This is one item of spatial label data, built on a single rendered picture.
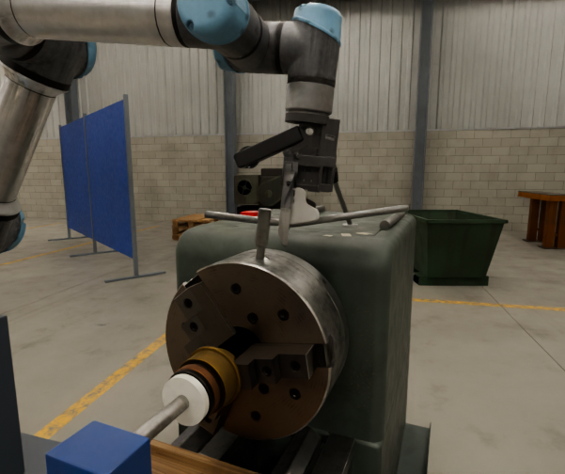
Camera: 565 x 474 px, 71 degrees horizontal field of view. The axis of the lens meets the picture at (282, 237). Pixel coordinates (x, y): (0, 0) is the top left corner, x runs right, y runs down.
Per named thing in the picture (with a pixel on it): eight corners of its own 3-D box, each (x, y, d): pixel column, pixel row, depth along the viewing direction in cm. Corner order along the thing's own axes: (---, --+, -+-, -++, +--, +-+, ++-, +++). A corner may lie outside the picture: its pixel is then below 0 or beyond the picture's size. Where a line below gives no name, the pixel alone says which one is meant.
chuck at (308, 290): (189, 383, 84) (197, 238, 77) (333, 435, 72) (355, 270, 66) (161, 406, 76) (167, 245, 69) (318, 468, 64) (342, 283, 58)
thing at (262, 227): (251, 276, 67) (258, 209, 65) (252, 272, 69) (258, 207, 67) (263, 276, 67) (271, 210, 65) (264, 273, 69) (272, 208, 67)
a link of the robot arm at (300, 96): (286, 79, 58) (288, 89, 66) (283, 112, 59) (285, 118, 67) (337, 85, 58) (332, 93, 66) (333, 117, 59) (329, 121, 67)
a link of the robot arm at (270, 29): (202, 1, 57) (276, 2, 54) (230, 28, 67) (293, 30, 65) (198, 59, 58) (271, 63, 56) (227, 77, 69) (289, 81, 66)
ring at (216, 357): (197, 334, 63) (159, 358, 55) (249, 343, 59) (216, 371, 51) (199, 388, 64) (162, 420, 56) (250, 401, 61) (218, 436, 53)
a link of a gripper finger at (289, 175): (290, 203, 57) (296, 153, 61) (280, 202, 58) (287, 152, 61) (290, 218, 62) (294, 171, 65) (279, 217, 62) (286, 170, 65)
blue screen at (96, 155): (47, 241, 819) (37, 123, 782) (89, 237, 869) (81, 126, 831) (105, 283, 503) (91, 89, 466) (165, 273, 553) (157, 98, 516)
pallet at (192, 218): (194, 231, 945) (193, 213, 938) (227, 232, 931) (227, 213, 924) (170, 240, 823) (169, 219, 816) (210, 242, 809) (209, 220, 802)
